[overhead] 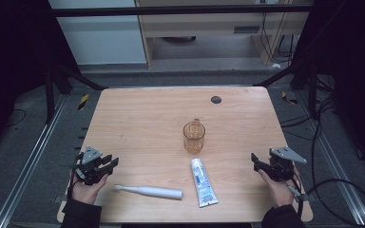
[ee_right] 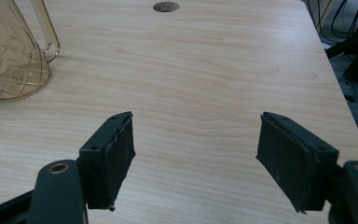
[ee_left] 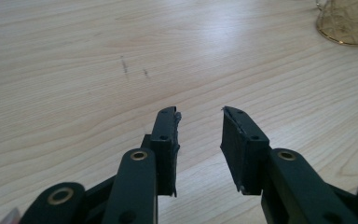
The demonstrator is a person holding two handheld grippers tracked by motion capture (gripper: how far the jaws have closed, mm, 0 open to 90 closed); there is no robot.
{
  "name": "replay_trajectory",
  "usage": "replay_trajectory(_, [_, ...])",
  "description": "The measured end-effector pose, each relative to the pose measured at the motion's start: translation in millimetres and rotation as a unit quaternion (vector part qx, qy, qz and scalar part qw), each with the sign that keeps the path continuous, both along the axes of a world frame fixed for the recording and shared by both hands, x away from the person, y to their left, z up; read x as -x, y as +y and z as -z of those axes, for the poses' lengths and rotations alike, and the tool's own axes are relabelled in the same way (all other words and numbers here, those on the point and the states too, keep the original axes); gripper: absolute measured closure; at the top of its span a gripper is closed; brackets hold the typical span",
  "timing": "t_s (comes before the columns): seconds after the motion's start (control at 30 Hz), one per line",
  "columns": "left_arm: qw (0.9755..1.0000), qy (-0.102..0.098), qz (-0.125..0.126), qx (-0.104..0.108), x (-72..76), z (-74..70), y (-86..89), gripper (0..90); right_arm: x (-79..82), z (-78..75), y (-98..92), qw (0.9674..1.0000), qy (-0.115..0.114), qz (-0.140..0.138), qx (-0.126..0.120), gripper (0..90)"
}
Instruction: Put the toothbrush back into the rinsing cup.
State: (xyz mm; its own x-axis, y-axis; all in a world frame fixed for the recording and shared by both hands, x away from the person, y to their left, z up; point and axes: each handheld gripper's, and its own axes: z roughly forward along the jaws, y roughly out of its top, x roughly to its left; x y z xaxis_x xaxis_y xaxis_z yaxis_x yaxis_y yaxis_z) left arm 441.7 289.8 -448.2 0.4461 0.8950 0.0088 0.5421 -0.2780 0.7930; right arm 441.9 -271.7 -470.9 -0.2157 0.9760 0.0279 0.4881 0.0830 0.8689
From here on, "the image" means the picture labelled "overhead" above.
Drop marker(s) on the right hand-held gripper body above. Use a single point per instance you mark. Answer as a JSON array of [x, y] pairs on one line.
[[282, 166]]

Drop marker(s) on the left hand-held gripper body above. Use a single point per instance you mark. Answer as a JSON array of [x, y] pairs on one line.
[[90, 156]]

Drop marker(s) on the white electric toothbrush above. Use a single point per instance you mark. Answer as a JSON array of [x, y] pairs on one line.
[[152, 191]]

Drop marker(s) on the white blue toothpaste tube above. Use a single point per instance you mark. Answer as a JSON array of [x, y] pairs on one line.
[[202, 183]]

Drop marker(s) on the person's right hand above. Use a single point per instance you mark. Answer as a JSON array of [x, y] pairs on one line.
[[280, 191]]

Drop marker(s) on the person's left hand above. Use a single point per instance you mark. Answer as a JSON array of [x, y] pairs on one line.
[[87, 191]]

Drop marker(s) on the yellow black tape strip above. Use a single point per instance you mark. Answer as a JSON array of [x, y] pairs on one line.
[[289, 98], [83, 101]]

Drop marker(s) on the dark round table grommet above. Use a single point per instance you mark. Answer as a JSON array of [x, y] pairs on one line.
[[216, 99]]

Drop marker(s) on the black metal stand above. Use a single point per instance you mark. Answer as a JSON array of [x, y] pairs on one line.
[[312, 91], [49, 95]]

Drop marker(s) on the small white floor object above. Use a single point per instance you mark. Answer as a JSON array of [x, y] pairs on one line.
[[276, 66]]

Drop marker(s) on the dark curtain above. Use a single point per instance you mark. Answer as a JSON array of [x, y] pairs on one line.
[[358, 79], [9, 63]]

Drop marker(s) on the white cabinet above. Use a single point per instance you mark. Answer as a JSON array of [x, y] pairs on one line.
[[101, 41]]

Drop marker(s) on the light wooden desk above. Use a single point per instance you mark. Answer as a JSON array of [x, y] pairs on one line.
[[202, 27]]

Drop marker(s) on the aluminium floor rail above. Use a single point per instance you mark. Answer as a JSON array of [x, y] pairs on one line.
[[28, 164], [339, 171]]

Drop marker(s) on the black horizontal frame bar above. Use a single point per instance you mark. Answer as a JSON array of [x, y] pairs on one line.
[[171, 11]]

